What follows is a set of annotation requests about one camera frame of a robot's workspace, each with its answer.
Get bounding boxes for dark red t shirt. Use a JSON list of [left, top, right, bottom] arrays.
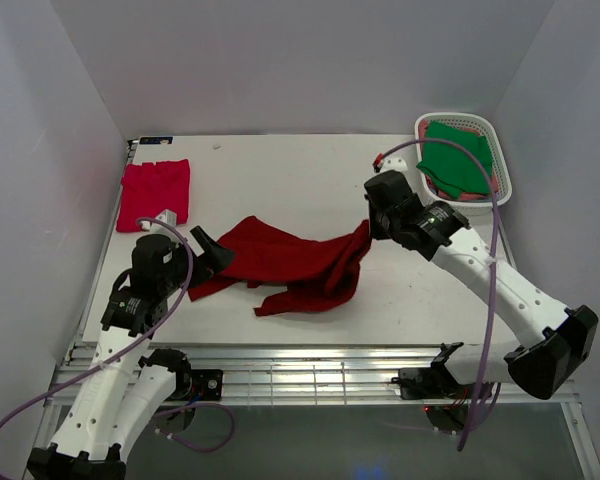
[[188, 216, 372, 317]]

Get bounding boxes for folded pink t shirt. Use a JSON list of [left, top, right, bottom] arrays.
[[116, 159, 191, 233]]

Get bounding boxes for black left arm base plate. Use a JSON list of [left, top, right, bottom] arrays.
[[168, 369, 224, 402]]

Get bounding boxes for green t shirt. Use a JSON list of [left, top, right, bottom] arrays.
[[416, 121, 495, 199]]

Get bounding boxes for aluminium frame rails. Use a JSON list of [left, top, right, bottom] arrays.
[[47, 342, 581, 406]]

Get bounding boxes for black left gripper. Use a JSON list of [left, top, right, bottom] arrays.
[[159, 226, 236, 295]]

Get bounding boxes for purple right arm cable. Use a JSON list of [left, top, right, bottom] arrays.
[[374, 138, 504, 452]]

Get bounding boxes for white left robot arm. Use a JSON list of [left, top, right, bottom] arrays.
[[27, 220, 235, 479]]

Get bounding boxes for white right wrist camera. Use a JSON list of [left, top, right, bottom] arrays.
[[372, 154, 409, 174]]

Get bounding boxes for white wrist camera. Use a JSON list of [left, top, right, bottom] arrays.
[[372, 154, 409, 174], [140, 209, 177, 236]]

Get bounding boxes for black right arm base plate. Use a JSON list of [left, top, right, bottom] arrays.
[[390, 342, 481, 405]]

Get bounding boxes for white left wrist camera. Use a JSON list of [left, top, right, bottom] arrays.
[[140, 209, 177, 236]]

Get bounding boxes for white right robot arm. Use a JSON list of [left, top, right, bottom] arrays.
[[364, 170, 598, 400]]

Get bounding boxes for blue white label sticker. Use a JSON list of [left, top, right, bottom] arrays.
[[138, 136, 173, 145]]

